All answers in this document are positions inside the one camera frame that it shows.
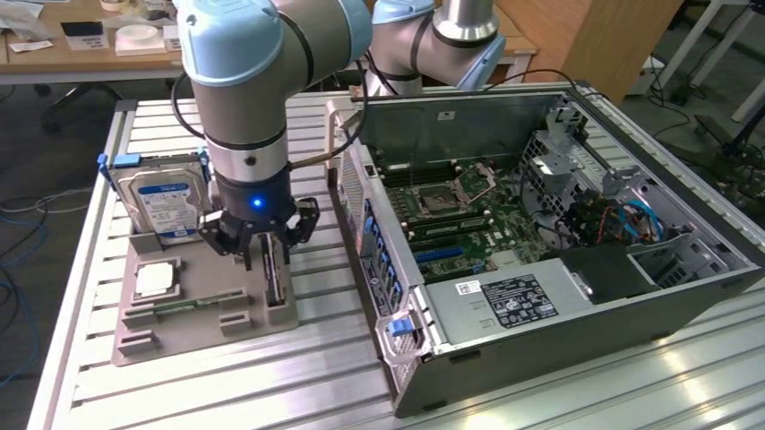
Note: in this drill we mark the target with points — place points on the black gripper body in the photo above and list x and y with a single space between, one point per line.
254 201

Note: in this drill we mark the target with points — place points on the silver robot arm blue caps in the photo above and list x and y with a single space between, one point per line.
239 112

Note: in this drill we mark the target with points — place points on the hard disk with blue caddy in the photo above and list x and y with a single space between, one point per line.
162 201

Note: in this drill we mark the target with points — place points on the silver CPU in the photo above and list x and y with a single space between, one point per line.
152 280

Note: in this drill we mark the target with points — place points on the green RAM stick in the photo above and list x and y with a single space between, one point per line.
186 307
449 225

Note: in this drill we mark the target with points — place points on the thin locking lever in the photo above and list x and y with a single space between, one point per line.
411 177

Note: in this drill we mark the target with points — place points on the grey parts rack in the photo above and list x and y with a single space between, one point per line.
196 331

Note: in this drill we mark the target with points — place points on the black RAM slot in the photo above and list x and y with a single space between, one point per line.
418 174
417 170
449 234
415 165
419 179
449 239

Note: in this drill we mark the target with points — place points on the CPU socket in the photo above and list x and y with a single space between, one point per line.
437 199

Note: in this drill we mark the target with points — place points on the blue expansion slot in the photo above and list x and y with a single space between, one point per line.
445 255

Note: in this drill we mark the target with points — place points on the blue case latch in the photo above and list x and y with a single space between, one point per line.
401 327

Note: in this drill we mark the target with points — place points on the metal socket cover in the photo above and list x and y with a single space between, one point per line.
491 183

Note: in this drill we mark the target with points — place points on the green motherboard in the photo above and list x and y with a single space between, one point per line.
508 224

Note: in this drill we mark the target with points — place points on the silver chipset heat sink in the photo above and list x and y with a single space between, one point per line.
506 260

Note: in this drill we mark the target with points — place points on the silver power supply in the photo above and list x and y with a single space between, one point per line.
478 322

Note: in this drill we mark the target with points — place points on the small white box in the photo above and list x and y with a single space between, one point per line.
174 42

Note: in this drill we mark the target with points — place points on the black office chair base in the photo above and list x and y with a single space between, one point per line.
63 103

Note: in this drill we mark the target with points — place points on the perforated silver disk bay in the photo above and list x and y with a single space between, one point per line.
556 179

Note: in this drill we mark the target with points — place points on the white box black lid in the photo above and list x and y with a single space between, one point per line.
83 29

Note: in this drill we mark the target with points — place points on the black open PC case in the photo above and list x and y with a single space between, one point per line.
538 358

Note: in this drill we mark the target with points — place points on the tape roll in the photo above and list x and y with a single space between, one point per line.
110 5

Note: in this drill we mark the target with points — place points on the white paper slip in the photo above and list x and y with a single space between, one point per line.
30 46

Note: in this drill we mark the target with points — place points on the clear plastic bag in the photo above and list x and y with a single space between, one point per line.
24 22

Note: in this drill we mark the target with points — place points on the wooden cabinet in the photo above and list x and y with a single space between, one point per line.
597 45

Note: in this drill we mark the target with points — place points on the black equipment stand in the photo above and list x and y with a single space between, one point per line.
734 157

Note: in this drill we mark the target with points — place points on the silver disk bay bracket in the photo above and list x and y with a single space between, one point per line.
688 264

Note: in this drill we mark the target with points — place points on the white desk frame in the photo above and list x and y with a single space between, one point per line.
746 100

